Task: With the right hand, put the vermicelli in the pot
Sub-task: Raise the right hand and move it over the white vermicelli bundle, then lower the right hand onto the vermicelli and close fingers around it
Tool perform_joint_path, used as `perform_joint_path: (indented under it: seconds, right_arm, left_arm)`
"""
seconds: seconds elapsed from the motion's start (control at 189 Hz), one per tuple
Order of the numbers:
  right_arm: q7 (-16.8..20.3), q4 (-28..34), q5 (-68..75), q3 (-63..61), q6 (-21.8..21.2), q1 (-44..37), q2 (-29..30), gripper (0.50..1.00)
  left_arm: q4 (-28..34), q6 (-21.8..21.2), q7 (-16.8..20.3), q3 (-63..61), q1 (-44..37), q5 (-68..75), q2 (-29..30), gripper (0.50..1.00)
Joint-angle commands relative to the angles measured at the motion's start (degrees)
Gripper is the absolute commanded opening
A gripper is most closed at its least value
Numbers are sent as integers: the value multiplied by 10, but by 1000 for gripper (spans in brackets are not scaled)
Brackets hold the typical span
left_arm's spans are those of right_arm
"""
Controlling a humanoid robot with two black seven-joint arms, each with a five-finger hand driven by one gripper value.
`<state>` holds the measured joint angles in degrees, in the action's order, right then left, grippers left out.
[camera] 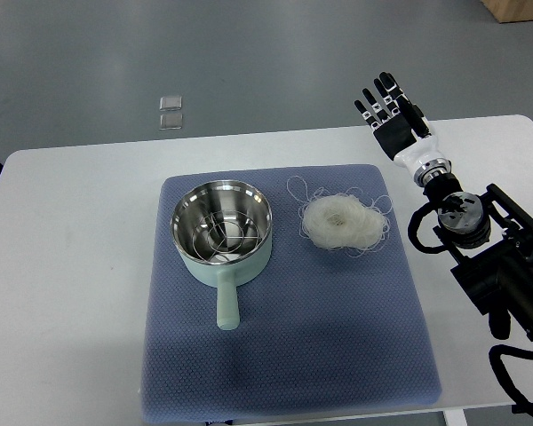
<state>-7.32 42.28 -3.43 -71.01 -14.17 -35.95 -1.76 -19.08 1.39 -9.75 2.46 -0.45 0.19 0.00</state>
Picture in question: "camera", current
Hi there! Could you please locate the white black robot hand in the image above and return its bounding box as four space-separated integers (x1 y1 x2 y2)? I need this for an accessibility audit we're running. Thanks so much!
354 72 451 180

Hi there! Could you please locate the white vermicelli nest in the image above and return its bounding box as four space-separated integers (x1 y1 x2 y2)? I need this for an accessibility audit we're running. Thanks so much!
286 175 393 258

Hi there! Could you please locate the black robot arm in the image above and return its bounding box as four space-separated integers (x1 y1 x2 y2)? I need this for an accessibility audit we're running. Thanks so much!
408 159 533 417

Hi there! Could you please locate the mint green steel pot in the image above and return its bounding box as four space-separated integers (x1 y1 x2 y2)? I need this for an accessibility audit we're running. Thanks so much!
171 180 273 331

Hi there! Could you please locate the blue textured mat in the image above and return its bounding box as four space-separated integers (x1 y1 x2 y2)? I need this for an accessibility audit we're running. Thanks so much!
140 164 442 423

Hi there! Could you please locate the upper floor metal plate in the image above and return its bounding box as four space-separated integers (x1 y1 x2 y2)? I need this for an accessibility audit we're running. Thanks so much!
159 95 182 111

